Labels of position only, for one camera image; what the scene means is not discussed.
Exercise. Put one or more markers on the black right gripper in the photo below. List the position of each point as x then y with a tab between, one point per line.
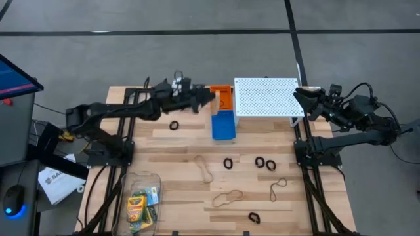
325	105

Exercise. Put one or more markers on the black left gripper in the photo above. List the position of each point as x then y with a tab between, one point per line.
183	103

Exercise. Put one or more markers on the orange plastic basket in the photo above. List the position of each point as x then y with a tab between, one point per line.
226	90

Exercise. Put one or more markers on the blue plastic basket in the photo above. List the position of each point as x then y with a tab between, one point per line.
223	128

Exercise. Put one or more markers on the clear plastic bin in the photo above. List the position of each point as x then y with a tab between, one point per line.
124	183

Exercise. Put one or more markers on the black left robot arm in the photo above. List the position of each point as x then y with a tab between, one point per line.
115	109

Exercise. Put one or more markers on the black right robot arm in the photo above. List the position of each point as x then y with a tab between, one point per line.
344	139

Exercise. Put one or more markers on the dark grey desk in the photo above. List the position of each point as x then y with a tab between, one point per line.
33	223

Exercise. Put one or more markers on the white perforated metal shelf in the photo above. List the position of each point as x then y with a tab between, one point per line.
265	96

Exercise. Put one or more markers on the dark grey chair base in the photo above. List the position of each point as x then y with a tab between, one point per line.
411	128

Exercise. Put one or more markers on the yellow connector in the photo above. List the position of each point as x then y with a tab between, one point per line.
67	136

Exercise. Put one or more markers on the black stand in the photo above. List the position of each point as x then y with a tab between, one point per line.
49	154

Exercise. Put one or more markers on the white printed booklet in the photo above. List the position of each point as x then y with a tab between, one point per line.
59	187

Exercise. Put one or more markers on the grey cabinet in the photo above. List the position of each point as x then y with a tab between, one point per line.
16	131

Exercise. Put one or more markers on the monitor with blue screen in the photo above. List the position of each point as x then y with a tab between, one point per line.
13	78

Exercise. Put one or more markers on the red button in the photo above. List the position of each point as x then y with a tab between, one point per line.
7	102

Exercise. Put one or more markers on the black computer mouse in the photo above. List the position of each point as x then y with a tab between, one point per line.
13	200

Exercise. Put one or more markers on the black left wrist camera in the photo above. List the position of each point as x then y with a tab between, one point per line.
185	86

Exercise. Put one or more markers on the black aluminium rig frame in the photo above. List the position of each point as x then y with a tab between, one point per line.
130	95

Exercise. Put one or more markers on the small black bracket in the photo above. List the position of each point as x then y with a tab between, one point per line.
175	233
246	233

